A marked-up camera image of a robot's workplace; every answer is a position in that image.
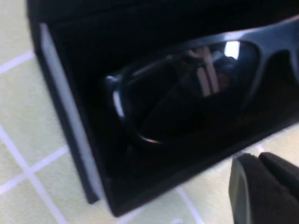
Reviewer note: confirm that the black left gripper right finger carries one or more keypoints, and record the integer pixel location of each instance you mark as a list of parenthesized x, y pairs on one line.
[(285, 175)]

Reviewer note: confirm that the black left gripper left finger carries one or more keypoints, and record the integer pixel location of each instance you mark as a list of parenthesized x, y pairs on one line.
[(250, 198)]

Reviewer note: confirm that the black framed glasses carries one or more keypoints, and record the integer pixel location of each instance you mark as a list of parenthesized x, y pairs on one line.
[(233, 37)]

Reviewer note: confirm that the black glasses case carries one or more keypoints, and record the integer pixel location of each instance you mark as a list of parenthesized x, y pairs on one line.
[(93, 70)]

